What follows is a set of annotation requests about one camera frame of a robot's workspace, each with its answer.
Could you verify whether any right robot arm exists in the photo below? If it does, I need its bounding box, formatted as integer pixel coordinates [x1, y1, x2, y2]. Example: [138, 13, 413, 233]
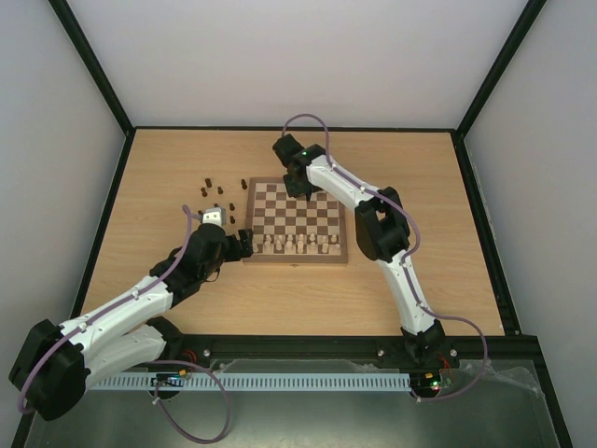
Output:
[272, 133, 445, 366]

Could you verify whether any black aluminium frame rail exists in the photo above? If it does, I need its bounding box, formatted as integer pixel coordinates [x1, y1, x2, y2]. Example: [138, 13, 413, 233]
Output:
[139, 331, 542, 370]

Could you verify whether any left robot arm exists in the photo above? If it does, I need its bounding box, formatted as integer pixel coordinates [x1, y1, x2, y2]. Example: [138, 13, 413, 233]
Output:
[8, 207, 253, 421]

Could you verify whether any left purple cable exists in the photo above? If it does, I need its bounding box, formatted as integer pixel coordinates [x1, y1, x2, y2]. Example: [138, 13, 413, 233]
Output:
[17, 203, 231, 442]

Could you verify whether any white slotted cable duct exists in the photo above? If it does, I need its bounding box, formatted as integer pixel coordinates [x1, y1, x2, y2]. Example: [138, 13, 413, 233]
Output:
[93, 372, 410, 392]

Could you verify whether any wooden chess board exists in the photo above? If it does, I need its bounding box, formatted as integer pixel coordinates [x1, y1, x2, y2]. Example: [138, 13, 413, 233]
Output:
[245, 177, 348, 265]

